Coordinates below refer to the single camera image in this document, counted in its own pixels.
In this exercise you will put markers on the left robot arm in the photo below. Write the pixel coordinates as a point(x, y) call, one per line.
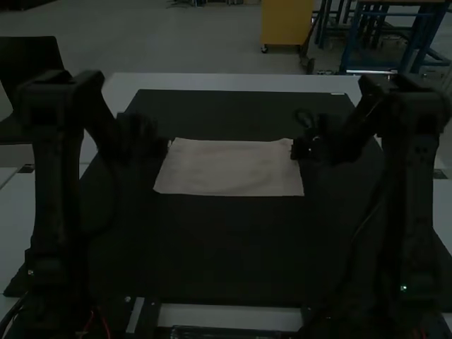
point(53, 176)

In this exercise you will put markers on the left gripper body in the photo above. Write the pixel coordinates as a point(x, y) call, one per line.
point(143, 137)

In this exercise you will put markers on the blue metal frame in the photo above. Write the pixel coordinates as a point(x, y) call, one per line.
point(392, 35)

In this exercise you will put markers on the black mat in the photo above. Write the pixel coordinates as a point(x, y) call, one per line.
point(229, 247)

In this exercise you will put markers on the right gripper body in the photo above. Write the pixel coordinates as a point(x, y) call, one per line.
point(314, 144)

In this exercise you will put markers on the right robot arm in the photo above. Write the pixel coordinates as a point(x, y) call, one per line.
point(413, 183)

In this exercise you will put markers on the yellow cabinet on wheels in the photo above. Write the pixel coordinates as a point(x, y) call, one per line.
point(286, 21)

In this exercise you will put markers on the pale towel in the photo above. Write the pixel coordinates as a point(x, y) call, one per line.
point(229, 169)

